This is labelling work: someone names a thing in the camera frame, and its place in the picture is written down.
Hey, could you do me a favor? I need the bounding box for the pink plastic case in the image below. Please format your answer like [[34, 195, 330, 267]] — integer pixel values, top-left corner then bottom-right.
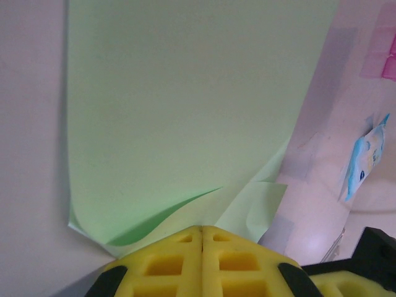
[[358, 0, 396, 82]]

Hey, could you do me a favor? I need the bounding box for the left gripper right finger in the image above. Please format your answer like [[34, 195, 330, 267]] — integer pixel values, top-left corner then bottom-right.
[[201, 225, 320, 297]]

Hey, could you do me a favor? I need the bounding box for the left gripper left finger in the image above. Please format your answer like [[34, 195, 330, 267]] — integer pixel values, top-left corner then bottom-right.
[[88, 225, 202, 297]]

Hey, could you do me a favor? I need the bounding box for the light green paper sheet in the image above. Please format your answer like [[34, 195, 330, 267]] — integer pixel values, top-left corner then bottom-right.
[[64, 0, 340, 259]]

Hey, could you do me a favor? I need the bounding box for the blue wet wipe packet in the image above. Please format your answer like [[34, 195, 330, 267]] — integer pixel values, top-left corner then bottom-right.
[[338, 113, 391, 202]]

